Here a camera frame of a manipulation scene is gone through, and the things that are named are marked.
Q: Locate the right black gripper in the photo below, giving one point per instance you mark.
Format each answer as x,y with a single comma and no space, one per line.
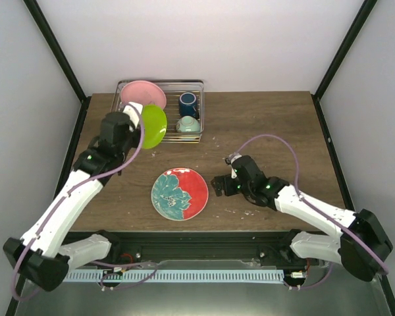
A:
218,189

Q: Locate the red plate underneath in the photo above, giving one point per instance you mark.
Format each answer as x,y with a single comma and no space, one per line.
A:
179,194

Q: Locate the green floral bowl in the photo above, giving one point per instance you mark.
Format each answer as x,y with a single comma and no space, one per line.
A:
187,124

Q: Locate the dark blue mug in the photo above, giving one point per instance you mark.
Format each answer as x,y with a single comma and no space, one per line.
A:
188,105

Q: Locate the lime green small plate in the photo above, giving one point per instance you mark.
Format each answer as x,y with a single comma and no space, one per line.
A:
155,126

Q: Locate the pink plate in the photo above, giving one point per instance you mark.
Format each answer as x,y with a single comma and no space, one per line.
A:
143,92

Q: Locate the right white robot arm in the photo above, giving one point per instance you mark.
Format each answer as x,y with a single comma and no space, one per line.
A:
355,240

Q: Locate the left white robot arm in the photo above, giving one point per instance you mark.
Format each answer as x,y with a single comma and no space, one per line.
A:
40,254

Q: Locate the light blue slotted strip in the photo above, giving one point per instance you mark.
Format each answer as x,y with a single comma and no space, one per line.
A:
179,276

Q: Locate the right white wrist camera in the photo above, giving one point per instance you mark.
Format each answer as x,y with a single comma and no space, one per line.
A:
229,160

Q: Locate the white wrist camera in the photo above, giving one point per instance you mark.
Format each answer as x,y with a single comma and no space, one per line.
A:
134,111
229,160

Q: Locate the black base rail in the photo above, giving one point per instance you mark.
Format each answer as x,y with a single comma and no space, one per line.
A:
271,248

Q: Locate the wire dish rack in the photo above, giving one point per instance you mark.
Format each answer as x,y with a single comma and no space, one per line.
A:
172,110

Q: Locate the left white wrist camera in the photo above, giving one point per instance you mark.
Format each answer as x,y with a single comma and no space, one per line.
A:
134,111

